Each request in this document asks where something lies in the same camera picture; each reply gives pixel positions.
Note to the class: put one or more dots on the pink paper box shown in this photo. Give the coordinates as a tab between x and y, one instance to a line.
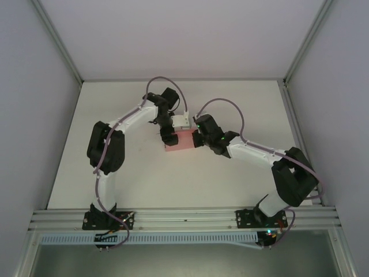
184	141

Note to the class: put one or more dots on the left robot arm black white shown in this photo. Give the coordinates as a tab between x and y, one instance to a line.
106	150

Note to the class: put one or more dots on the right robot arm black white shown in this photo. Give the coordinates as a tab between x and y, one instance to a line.
294	179

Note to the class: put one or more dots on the black right electronics board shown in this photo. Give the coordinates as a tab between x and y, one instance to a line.
268	238

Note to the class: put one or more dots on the black electronics board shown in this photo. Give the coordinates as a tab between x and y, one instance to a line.
105	241
268	238

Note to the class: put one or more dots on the black left electronics board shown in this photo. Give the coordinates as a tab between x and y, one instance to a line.
105	241

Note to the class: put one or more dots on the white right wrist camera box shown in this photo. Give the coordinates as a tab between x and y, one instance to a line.
195	117

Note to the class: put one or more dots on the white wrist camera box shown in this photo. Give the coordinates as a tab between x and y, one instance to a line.
181	121
195	117

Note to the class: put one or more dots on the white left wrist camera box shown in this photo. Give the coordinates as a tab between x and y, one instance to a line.
181	121

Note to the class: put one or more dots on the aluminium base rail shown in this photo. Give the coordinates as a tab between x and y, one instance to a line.
184	216

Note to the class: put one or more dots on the aluminium side rail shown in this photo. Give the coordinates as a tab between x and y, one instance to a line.
294	121

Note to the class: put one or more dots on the aluminium frame post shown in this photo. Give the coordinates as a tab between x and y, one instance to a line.
308	43
57	43

